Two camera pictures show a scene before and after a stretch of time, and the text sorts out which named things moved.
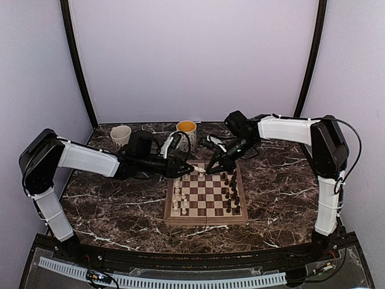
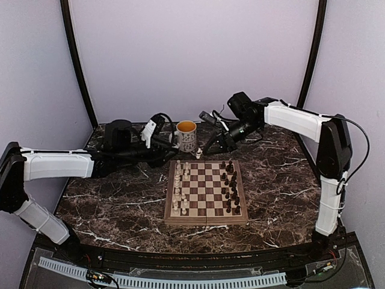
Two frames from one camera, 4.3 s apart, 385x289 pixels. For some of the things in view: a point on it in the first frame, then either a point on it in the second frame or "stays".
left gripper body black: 144,165 to 126,155
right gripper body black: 231,162 to 231,143
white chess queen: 199,169 to 198,153
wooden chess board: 199,198 stays
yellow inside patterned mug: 188,138 stays
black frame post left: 68,24 stays
